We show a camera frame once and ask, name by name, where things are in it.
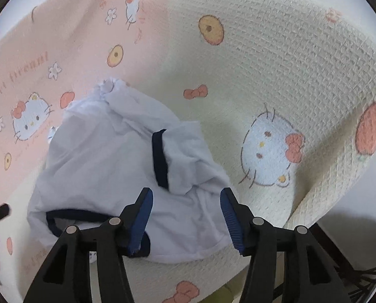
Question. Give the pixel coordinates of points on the pink and cream printed blanket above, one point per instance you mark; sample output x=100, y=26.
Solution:
x=270, y=69

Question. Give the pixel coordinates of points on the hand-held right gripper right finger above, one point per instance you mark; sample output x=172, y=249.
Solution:
x=232, y=221

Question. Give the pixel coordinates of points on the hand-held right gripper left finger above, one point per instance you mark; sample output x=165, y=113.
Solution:
x=140, y=221

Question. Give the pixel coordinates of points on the white navy trimmed t-shirt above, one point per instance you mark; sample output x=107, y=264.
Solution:
x=106, y=164

